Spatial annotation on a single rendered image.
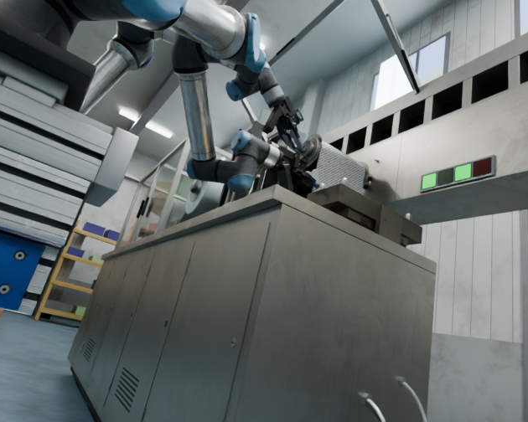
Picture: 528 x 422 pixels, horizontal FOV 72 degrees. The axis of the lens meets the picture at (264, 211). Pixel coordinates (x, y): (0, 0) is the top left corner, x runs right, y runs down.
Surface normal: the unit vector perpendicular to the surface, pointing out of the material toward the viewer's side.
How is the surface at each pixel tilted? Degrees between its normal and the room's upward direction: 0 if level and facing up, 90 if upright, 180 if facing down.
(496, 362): 90
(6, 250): 90
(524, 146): 90
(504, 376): 90
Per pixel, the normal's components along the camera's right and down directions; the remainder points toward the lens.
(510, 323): -0.80, -0.36
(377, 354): 0.54, -0.17
